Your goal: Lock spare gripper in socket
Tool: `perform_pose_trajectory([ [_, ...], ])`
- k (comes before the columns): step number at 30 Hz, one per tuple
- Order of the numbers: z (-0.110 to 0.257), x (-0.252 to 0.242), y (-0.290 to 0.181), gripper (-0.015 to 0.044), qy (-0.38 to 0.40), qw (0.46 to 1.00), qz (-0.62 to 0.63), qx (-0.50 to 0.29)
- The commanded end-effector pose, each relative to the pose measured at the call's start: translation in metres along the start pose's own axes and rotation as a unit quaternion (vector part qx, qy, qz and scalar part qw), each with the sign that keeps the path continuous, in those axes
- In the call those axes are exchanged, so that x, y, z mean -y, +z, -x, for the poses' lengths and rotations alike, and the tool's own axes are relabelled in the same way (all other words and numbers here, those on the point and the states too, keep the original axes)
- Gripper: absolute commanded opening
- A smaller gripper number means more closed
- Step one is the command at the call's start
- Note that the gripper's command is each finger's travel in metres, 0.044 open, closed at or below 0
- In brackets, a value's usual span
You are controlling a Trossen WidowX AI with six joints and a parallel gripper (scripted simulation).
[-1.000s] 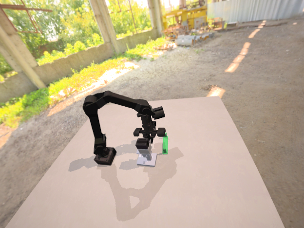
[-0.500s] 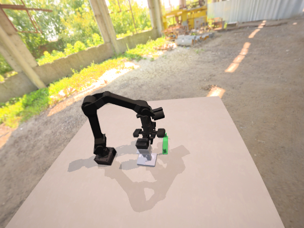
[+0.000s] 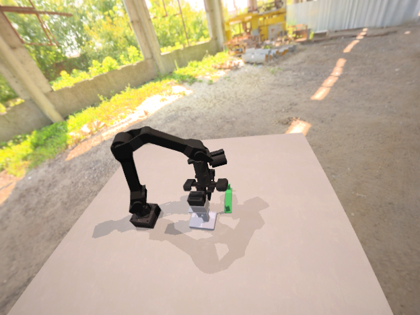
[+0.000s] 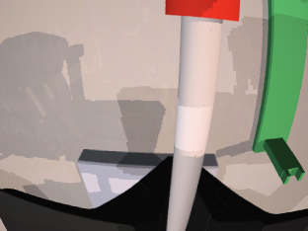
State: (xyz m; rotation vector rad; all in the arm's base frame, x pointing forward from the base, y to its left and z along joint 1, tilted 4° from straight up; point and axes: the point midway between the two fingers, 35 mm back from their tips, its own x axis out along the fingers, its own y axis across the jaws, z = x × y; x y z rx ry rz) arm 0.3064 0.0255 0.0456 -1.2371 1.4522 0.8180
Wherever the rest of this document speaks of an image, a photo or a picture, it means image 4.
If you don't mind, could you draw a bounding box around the grey pin with red cap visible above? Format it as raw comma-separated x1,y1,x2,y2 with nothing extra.
165,0,241,231

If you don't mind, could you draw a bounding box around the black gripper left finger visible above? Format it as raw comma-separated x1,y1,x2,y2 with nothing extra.
0,156,174,231

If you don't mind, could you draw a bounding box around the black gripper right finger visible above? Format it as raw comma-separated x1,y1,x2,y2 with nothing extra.
185,167,308,231

